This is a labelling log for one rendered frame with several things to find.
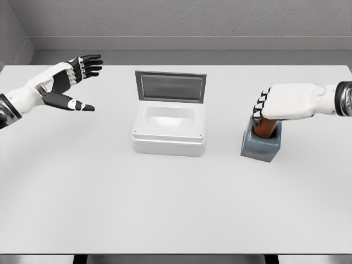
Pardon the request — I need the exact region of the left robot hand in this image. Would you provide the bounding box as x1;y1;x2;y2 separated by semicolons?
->
25;53;103;112

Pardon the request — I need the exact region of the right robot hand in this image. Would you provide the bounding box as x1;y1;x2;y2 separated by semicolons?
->
252;83;327;121

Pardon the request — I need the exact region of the brown cylinder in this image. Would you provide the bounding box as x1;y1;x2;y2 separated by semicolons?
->
253;117;279;139

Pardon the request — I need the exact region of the grey square holder block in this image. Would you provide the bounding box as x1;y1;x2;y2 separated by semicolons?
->
240;115;283;163

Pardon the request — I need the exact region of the white box with open lid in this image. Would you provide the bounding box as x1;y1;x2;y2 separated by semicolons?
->
131;70;207;158

